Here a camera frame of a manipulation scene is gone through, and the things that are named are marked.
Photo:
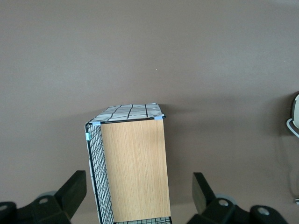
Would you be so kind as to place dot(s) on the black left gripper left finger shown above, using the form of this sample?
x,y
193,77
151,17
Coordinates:
x,y
72,191

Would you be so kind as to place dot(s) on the white two-slot toaster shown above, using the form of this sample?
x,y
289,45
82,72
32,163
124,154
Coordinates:
x,y
296,109

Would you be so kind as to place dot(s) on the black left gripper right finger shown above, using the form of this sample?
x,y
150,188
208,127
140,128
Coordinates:
x,y
203,196

